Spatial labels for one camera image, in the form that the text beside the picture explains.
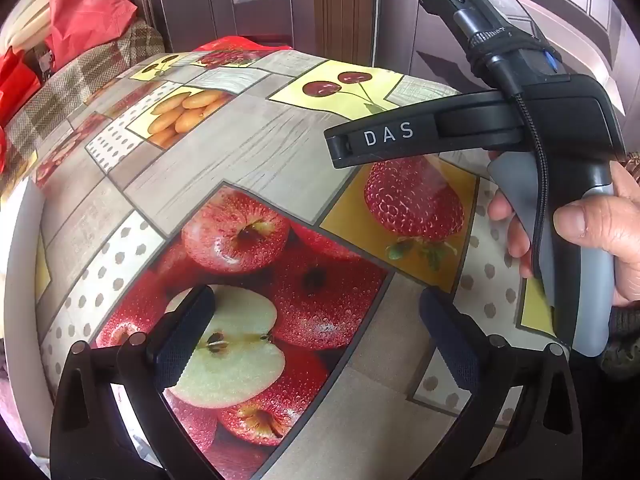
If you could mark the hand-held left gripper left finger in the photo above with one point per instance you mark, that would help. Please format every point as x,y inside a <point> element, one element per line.
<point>185,332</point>

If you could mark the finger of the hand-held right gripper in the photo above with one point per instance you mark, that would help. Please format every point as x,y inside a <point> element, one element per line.
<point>337,149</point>

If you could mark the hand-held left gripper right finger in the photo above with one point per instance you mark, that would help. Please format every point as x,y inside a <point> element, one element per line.
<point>447,345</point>

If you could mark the person's right hand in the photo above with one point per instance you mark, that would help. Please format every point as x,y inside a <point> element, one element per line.
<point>620,240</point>

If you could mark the fruit-printed tablecloth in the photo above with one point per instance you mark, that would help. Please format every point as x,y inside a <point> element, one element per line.
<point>250,135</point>

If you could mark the red plastic bag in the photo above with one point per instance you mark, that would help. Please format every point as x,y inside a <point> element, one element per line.
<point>235,42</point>

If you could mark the plaid covered bench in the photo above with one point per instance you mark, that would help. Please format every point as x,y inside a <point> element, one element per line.
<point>75,80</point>

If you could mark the salmon red cloth bag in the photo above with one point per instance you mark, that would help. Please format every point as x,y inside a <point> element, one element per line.
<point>85,15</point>

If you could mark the red tote bag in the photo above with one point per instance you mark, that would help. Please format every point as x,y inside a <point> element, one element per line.
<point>15,85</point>

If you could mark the cream foam roll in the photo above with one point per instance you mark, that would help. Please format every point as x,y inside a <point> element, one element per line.
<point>30,20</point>

